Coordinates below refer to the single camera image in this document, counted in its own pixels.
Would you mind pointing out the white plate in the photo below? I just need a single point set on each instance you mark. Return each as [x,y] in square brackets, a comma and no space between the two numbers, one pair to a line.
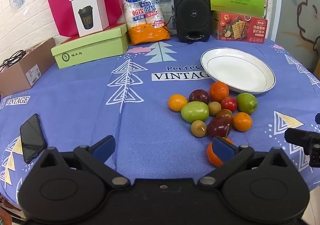
[237,69]

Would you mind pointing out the small red apple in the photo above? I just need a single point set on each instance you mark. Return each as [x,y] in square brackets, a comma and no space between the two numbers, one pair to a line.
[228,104]

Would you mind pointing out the green fruit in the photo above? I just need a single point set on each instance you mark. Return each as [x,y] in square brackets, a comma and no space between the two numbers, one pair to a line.
[194,111]
[246,103]

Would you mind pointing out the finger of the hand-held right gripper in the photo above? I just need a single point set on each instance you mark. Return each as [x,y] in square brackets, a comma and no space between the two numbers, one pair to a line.
[318,118]
[300,137]

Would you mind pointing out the orange paper cup packet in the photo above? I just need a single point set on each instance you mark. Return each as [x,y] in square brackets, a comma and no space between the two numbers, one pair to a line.
[142,32]

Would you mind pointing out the black smartphone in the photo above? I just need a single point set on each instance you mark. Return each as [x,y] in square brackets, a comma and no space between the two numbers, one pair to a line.
[32,137]

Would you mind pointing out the brownish red tomato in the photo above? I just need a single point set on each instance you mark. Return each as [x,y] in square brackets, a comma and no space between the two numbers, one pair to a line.
[226,114]

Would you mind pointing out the white cup box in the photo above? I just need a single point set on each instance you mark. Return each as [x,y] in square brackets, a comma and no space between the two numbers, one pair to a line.
[90,14]

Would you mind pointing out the green shoe box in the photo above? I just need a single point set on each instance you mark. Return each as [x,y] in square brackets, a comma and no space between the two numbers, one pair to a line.
[87,49]

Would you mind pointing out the brown cardboard box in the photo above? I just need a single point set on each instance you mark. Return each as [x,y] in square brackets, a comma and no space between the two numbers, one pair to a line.
[20,74]

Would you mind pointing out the red cracker box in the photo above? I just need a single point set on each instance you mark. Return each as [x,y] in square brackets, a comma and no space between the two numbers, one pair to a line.
[250,29]

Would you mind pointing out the orange with stem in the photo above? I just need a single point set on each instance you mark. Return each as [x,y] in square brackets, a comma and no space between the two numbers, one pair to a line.
[212,156]

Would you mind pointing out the black speaker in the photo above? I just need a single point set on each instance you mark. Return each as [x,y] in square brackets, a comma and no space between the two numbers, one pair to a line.
[191,9]

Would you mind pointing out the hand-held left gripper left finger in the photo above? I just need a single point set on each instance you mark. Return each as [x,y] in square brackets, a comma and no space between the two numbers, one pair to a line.
[103,146]

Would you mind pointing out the brown longan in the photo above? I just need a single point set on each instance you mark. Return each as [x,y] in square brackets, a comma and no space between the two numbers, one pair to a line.
[214,108]
[198,128]

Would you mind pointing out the blue printed tablecloth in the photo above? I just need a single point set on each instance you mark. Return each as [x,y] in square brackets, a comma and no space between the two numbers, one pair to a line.
[87,115]

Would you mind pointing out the dark red plum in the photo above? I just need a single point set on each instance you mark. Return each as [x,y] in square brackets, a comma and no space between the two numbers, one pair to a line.
[199,96]
[218,127]

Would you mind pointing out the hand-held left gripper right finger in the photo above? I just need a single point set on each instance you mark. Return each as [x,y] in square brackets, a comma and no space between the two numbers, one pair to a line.
[222,150]

